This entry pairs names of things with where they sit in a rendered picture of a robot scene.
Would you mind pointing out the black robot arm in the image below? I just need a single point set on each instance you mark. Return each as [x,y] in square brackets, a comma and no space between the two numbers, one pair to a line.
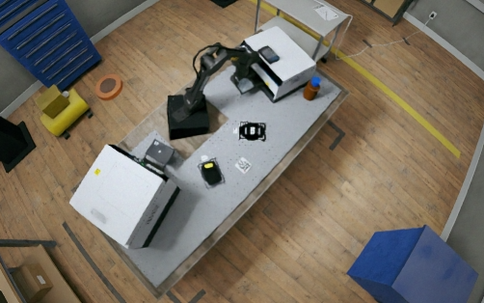
[208,66]

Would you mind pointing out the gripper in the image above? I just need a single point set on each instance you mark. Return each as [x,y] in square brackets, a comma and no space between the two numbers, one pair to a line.
[242,74]

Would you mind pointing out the brown bottle with blue cap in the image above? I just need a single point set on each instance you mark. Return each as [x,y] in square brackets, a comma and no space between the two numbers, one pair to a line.
[310,92]

